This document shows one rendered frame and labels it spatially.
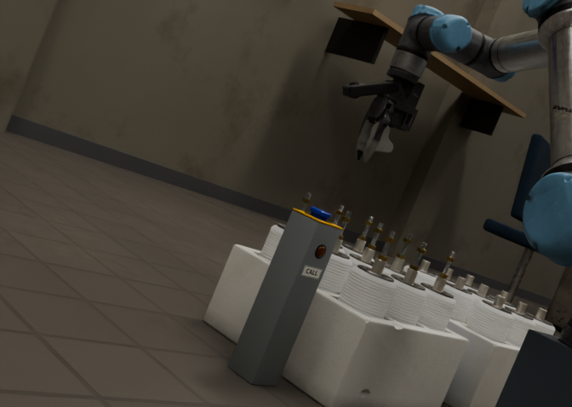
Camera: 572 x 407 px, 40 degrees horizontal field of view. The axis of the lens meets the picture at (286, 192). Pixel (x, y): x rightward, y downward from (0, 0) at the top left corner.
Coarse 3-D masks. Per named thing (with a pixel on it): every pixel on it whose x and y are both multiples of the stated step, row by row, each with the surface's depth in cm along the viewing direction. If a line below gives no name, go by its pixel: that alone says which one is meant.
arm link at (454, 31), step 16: (432, 16) 168; (448, 16) 161; (416, 32) 169; (432, 32) 163; (448, 32) 160; (464, 32) 161; (480, 32) 167; (432, 48) 166; (448, 48) 161; (464, 48) 162
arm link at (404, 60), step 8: (400, 56) 173; (408, 56) 172; (416, 56) 172; (392, 64) 174; (400, 64) 172; (408, 64) 172; (416, 64) 172; (424, 64) 173; (408, 72) 172; (416, 72) 172
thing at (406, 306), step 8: (400, 288) 156; (408, 288) 156; (400, 296) 156; (408, 296) 156; (416, 296) 156; (424, 296) 158; (392, 304) 157; (400, 304) 156; (408, 304) 156; (416, 304) 157; (424, 304) 159; (392, 312) 156; (400, 312) 156; (408, 312) 157; (416, 312) 158; (400, 320) 157; (408, 320) 157; (416, 320) 159
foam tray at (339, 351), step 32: (256, 256) 163; (224, 288) 167; (256, 288) 161; (224, 320) 165; (320, 320) 148; (352, 320) 144; (384, 320) 149; (320, 352) 147; (352, 352) 142; (384, 352) 149; (416, 352) 157; (448, 352) 165; (320, 384) 145; (352, 384) 145; (384, 384) 152; (416, 384) 161; (448, 384) 170
